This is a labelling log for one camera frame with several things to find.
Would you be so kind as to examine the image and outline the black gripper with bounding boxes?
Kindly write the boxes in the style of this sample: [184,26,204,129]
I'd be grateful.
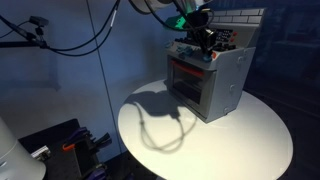
[190,9,218,62]

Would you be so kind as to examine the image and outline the grey toy stove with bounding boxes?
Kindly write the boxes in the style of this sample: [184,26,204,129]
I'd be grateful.
[164,7,266,124]

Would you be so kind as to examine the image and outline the black equipment with orange part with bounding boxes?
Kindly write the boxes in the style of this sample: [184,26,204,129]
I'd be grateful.
[18,118,103,180]

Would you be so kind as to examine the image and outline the small silver metal block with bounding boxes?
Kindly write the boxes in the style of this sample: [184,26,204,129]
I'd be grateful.
[30,145,52,162]

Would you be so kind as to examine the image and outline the white rounded base housing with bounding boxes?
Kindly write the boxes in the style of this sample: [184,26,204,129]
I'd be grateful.
[0,116,47,180]

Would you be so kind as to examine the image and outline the oven door with red handle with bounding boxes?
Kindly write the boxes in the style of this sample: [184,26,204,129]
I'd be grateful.
[166,54,218,120]

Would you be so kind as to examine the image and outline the thick black hanging cable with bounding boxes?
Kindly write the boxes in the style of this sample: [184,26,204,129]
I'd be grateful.
[44,0,120,54]
[46,0,122,58]

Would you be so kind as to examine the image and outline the dark handled pliers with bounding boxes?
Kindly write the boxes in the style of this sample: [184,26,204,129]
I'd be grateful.
[92,132,113,148]

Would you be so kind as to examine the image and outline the purple handled pliers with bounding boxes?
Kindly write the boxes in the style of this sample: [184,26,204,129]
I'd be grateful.
[82,165,108,180]
[65,126,92,145]

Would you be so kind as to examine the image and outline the orange handled tool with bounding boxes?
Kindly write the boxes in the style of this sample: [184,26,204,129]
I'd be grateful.
[61,142,77,152]

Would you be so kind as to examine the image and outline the black camera on stand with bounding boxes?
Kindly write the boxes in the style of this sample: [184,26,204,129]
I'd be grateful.
[27,15,50,28]

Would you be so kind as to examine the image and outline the thin black camera cable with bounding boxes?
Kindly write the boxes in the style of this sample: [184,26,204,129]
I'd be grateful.
[0,20,32,40]

